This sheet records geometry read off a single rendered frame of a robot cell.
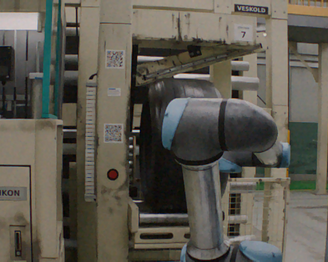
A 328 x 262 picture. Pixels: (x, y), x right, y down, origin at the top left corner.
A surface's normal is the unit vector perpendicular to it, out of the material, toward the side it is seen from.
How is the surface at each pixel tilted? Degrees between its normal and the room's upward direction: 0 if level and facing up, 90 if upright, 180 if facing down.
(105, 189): 90
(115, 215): 90
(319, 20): 90
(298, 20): 90
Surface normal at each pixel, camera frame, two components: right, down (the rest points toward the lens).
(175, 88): 0.10, -0.76
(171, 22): 0.15, 0.05
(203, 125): -0.35, 0.07
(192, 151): -0.24, 0.49
